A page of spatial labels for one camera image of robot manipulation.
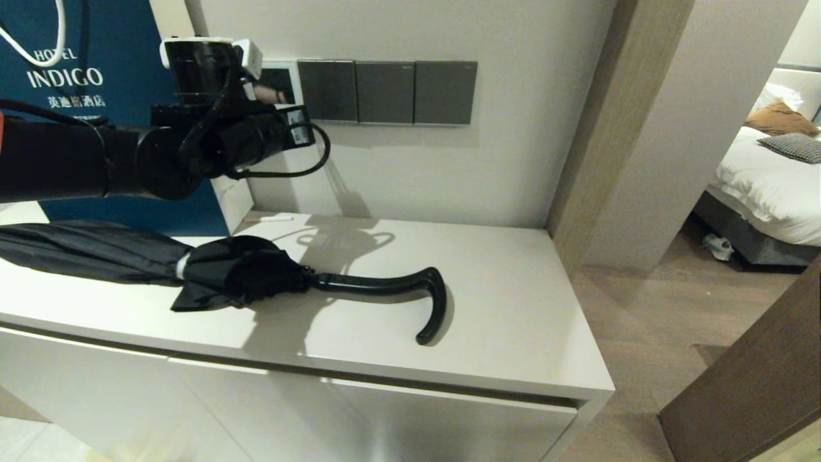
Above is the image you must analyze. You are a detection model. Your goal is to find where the white wall thermostat panel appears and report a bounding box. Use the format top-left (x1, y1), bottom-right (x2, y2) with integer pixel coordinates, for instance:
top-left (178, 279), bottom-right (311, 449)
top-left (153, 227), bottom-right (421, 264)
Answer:
top-left (253, 59), bottom-right (305, 107)

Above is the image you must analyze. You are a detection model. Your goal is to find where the black folded umbrella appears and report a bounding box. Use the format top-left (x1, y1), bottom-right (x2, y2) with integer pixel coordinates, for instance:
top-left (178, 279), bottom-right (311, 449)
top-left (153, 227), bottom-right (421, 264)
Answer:
top-left (0, 221), bottom-right (448, 346)

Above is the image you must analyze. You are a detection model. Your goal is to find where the blue Hotel Indigo paper bag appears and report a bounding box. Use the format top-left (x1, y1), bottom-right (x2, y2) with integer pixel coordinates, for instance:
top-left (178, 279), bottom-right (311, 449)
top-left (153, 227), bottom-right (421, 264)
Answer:
top-left (0, 0), bottom-right (254, 237)

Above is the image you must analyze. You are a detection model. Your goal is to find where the white cabinet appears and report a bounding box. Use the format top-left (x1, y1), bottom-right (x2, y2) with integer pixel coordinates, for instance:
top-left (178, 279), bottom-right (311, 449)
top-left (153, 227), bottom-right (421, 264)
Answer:
top-left (0, 196), bottom-right (615, 462)

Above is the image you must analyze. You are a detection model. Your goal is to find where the white and teal sneaker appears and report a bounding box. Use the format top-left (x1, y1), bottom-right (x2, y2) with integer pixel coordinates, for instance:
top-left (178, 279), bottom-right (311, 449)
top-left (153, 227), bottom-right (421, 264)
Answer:
top-left (702, 233), bottom-right (736, 262)

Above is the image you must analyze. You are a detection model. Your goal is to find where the bed with white duvet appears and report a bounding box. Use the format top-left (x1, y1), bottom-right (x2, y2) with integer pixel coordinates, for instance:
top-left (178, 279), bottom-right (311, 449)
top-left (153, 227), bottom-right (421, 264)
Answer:
top-left (693, 62), bottom-right (821, 268)

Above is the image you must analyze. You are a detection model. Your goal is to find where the brown cushion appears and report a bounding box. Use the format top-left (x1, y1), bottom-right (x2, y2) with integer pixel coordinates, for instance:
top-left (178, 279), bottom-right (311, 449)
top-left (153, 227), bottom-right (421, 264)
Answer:
top-left (744, 101), bottom-right (820, 137)

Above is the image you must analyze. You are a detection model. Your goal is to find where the white pillow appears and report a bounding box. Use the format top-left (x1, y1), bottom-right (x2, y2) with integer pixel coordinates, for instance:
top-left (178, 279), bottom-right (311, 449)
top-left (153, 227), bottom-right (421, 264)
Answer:
top-left (750, 67), bottom-right (821, 124)

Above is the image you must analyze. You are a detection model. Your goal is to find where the houndstooth patterned cushion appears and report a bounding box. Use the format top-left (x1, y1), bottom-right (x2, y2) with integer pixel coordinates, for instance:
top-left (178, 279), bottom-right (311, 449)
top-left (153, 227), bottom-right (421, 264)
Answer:
top-left (757, 132), bottom-right (821, 165)

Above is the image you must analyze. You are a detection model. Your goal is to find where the brown wooden door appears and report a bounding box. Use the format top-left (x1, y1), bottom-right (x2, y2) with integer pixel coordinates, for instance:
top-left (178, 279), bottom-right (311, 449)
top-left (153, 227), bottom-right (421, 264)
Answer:
top-left (657, 253), bottom-right (821, 462)

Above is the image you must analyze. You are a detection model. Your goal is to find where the black looping cable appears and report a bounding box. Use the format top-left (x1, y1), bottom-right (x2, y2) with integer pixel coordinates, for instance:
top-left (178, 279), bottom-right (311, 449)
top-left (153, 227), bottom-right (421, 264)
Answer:
top-left (228, 122), bottom-right (332, 180)

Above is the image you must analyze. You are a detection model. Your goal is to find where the dark grey three-gang wall switch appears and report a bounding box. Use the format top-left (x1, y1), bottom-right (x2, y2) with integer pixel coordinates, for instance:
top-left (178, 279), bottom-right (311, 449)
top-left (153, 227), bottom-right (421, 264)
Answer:
top-left (297, 60), bottom-right (358, 123)

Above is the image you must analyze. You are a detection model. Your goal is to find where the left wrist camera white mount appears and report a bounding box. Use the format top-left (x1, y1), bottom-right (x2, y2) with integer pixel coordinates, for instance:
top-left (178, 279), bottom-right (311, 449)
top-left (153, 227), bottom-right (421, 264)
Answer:
top-left (159, 37), bottom-right (264, 107)

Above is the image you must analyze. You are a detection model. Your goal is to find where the grey single rocker switch panel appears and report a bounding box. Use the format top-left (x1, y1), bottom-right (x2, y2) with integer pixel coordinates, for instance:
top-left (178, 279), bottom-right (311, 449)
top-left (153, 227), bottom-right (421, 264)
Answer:
top-left (414, 61), bottom-right (478, 126)
top-left (355, 61), bottom-right (416, 125)

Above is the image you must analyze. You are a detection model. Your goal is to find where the white rope bag handle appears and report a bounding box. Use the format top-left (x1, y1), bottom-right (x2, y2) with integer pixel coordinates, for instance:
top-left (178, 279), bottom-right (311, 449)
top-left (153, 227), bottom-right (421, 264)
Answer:
top-left (0, 0), bottom-right (67, 67)

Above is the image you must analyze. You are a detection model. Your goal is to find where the light wooden door frame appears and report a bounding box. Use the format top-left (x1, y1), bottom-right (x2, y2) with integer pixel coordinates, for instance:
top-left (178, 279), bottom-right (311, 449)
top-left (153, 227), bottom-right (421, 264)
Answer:
top-left (545, 0), bottom-right (697, 277)

